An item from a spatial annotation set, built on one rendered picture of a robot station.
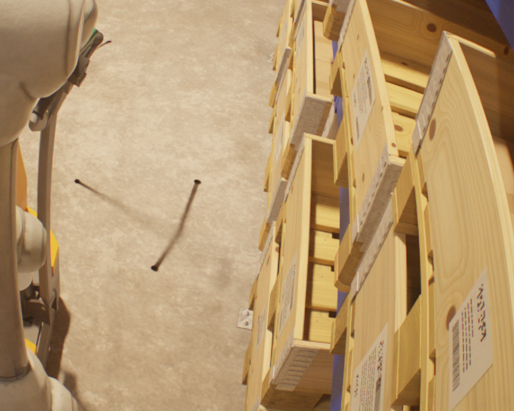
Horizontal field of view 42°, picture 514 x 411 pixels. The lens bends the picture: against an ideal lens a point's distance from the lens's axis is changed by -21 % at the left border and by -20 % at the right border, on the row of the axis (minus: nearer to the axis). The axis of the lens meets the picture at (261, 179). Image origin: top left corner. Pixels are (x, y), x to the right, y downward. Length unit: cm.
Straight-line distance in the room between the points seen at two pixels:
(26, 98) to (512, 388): 54
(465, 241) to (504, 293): 18
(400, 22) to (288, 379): 101
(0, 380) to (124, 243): 233
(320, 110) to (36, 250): 157
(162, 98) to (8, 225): 327
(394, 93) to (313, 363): 70
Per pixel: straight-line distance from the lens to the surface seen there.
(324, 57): 294
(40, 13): 65
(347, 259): 155
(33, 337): 246
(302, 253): 198
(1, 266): 81
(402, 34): 213
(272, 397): 198
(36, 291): 251
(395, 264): 120
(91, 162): 357
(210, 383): 281
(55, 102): 183
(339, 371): 156
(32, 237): 115
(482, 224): 85
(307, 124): 258
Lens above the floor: 230
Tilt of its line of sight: 39 degrees down
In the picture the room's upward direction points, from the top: 17 degrees clockwise
